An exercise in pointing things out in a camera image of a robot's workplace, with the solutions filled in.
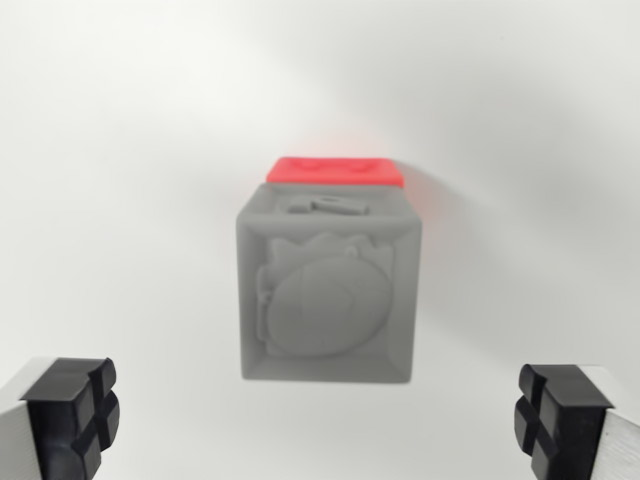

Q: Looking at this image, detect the gripper right finger with black rubber pad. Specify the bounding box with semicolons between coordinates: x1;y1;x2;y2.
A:
513;363;640;480

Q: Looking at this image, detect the gripper left finger with black rubber pad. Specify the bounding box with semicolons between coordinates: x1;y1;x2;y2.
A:
0;356;122;480

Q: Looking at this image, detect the grey embossed toy cube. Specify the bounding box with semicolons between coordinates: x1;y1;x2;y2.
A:
235;181;422;385

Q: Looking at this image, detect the red embossed toy cube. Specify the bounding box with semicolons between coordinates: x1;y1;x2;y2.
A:
264;156;405;189

